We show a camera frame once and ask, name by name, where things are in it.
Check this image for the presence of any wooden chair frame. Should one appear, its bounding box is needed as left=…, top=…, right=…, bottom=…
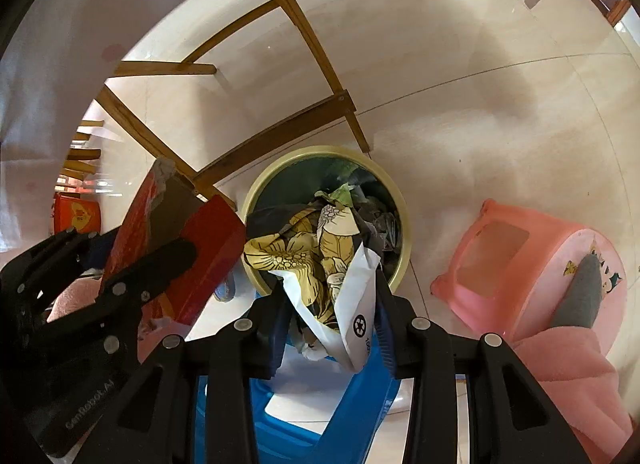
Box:
left=95, top=0, right=371, bottom=209

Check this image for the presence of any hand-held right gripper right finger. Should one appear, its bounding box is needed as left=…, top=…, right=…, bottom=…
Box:
left=372, top=271, right=588, bottom=464

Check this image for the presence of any pink plastic stool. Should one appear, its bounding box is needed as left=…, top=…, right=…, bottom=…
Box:
left=431, top=199, right=628, bottom=345

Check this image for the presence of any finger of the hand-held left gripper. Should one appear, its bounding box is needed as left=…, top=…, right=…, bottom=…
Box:
left=95, top=240, right=197, bottom=327
left=0, top=228, right=123, bottom=307

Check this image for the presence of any round bin with yellow rim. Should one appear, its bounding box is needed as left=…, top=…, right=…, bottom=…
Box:
left=240, top=145, right=413, bottom=297

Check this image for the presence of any grey sock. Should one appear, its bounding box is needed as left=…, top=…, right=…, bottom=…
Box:
left=551, top=253, right=603, bottom=329

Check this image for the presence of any wooden stool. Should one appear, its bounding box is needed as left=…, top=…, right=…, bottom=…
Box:
left=57, top=119, right=106, bottom=189

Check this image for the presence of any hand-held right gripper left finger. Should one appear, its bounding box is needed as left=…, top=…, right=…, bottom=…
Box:
left=72, top=289, right=293, bottom=464

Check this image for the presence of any blue plastic stool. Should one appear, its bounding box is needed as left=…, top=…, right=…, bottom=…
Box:
left=195, top=364, right=401, bottom=464

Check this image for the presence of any red cardboard box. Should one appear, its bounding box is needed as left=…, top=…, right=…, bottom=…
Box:
left=97, top=156, right=248, bottom=329

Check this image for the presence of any pink fuzzy cloth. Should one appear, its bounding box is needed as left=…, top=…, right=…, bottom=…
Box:
left=512, top=326, right=636, bottom=464

